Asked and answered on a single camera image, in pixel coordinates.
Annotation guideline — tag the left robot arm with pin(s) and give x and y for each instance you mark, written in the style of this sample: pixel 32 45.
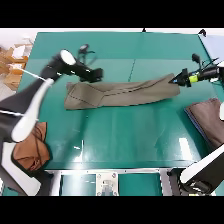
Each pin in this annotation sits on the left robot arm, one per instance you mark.
pixel 30 106

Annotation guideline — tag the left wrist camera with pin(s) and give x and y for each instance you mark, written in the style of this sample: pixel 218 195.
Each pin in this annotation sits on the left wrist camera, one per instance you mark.
pixel 84 48

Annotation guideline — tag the olive grey garment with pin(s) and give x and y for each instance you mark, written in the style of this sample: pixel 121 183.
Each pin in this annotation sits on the olive grey garment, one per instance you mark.
pixel 116 95

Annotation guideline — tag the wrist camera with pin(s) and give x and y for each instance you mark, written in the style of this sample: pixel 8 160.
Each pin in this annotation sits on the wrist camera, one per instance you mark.
pixel 84 48
pixel 195 57

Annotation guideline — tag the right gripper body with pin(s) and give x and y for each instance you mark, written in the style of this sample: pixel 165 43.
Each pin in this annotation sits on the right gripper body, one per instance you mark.
pixel 185 77

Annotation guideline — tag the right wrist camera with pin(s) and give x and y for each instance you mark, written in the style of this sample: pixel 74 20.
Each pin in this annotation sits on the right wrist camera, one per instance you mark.
pixel 195 57

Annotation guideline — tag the silver frame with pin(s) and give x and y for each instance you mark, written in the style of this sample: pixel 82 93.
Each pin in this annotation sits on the silver frame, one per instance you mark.
pixel 106 184

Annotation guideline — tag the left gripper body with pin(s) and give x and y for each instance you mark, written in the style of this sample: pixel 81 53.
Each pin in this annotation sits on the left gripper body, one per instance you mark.
pixel 95 75

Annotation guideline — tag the orange brown garment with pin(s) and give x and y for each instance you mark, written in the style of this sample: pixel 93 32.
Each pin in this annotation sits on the orange brown garment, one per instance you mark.
pixel 31 150

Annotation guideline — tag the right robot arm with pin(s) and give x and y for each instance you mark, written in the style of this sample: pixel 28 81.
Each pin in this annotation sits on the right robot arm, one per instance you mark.
pixel 203 166

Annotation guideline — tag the heap of cardboard boxes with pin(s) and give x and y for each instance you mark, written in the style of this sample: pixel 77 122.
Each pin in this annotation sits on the heap of cardboard boxes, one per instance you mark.
pixel 13 63

